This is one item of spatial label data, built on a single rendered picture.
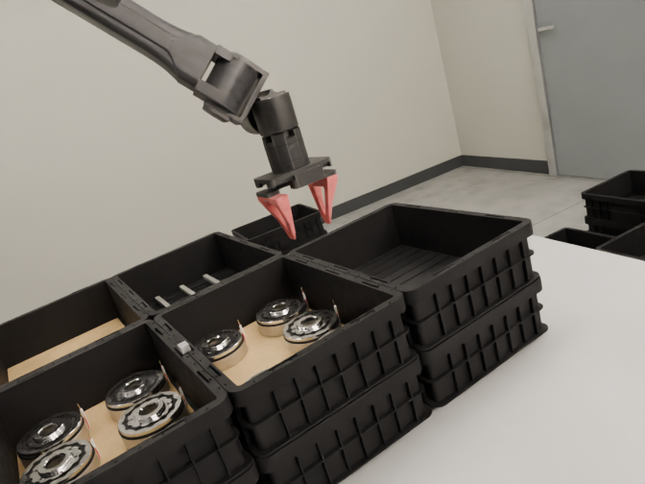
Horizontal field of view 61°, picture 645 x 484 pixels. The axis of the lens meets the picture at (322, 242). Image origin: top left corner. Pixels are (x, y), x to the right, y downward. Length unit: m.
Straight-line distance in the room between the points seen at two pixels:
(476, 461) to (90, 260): 3.62
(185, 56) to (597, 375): 0.79
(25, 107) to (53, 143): 0.27
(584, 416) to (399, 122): 4.10
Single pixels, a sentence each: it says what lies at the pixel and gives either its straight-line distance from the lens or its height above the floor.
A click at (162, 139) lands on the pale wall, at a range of 4.17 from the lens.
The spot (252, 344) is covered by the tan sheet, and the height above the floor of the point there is 0.83.
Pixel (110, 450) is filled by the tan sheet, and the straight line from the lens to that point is 0.95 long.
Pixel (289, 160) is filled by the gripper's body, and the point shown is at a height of 1.17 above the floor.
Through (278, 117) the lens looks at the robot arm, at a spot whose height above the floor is 1.23.
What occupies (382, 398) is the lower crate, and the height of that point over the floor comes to 0.80.
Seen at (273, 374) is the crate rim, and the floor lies 0.93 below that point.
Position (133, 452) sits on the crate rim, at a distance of 0.72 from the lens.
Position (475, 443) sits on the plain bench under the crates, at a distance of 0.91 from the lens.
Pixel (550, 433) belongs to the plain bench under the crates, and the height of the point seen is 0.70.
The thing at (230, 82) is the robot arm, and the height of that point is 1.29.
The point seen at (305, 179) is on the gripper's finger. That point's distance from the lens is 0.78.
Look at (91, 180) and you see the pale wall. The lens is 4.14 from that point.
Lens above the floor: 1.29
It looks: 18 degrees down
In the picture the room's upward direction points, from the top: 17 degrees counter-clockwise
